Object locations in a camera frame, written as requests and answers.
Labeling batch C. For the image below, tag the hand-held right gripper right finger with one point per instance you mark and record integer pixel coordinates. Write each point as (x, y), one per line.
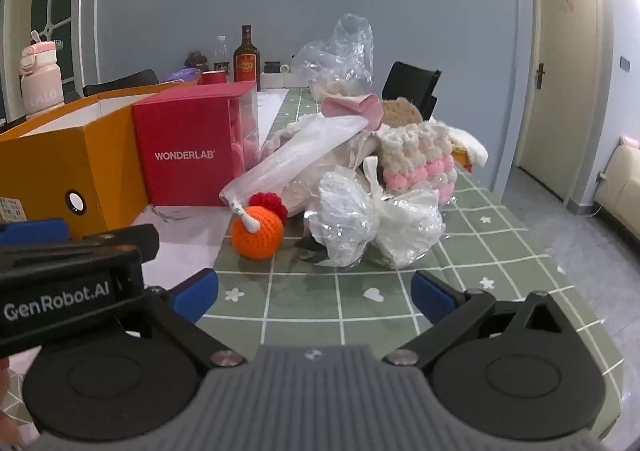
(431, 297)

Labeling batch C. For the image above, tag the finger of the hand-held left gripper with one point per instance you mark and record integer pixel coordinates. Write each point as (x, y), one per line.
(132, 238)
(35, 232)

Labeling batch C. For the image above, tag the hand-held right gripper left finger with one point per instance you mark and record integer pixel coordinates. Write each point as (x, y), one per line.
(197, 293)

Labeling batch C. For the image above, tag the orange cardboard box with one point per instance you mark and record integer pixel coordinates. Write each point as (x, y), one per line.
(45, 166)

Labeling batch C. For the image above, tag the brown loofah pad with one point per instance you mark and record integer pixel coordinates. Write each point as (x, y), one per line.
(400, 112)

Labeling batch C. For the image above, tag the person's left hand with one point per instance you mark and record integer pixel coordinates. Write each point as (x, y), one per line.
(6, 426)

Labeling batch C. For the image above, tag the orange crochet ball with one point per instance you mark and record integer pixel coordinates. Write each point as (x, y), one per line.
(260, 236)

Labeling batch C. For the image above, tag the red box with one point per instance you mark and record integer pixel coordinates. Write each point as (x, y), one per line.
(185, 156)

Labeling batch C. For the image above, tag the red crochet flower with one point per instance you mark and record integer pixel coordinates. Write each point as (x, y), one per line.
(270, 203)

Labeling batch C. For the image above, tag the small orange box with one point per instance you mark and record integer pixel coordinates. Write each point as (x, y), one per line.
(462, 162)

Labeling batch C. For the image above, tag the pink white crochet pouch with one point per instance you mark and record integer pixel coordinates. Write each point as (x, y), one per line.
(417, 156)

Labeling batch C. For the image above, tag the pink water bottle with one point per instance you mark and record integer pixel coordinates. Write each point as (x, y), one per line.
(41, 81)

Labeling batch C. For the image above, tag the black chair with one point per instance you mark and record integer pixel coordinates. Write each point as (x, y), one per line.
(410, 83)
(120, 83)

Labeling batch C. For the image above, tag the purple pouch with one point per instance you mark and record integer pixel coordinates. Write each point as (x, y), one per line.
(184, 75)

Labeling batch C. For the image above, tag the long clear bag white cloth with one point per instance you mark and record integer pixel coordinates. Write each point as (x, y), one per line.
(305, 151)

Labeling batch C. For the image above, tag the red mug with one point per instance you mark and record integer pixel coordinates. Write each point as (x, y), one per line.
(214, 78)

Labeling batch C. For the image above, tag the brown figurine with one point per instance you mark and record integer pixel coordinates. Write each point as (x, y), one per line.
(196, 59)

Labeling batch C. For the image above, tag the clear plastic water bottle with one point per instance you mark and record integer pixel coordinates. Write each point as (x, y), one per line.
(221, 56)

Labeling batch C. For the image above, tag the pink cloth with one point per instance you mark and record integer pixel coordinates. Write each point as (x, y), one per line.
(350, 106)

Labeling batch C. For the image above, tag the brown liquor bottle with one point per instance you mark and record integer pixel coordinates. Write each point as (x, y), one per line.
(246, 63)

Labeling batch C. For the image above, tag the white box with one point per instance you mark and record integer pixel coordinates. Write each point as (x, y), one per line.
(276, 80)

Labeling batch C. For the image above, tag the cream sofa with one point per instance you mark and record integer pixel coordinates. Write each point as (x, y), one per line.
(620, 186)

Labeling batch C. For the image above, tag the black jar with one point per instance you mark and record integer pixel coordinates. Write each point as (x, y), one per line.
(272, 67)

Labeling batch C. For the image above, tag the cream room door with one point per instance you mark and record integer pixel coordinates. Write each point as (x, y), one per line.
(560, 81)

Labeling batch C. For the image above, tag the clear plastic bag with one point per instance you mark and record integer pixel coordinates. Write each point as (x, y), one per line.
(340, 61)

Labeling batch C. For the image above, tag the wall light switch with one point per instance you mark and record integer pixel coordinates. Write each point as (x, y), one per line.
(625, 63)

